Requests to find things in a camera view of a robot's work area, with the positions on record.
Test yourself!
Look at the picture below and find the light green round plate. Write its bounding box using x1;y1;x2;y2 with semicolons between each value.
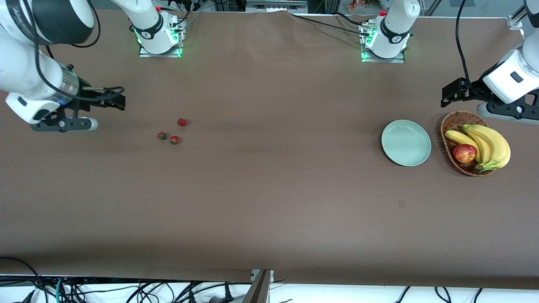
381;120;432;167

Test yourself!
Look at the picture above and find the brown wicker basket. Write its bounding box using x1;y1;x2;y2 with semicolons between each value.
440;111;502;177

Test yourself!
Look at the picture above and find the yellow banana bunch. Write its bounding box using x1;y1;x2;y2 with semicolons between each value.
445;124;512;173

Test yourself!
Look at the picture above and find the red yellow apple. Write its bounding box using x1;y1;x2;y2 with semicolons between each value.
452;144;478;164

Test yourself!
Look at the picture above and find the orange colourful object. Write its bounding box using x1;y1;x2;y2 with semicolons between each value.
347;0;379;12

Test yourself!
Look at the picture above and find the brown table cover sheet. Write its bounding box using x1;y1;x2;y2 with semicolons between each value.
0;8;539;290

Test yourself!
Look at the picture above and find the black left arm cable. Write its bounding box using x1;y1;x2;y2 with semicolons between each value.
455;0;474;91

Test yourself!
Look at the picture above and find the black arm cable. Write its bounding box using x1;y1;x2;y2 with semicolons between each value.
455;0;474;91
21;0;125;104

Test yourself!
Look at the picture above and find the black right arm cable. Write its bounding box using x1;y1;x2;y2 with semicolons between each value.
21;0;125;104

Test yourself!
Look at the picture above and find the short black table cable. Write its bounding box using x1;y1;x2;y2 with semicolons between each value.
334;11;369;26

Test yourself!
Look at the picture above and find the long black table cable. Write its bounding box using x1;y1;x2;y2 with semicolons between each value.
290;13;373;37

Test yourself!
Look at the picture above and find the grey metal rail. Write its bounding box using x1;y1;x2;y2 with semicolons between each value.
245;0;309;13

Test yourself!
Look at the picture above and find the aluminium frame post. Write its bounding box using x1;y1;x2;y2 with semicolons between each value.
242;269;275;303

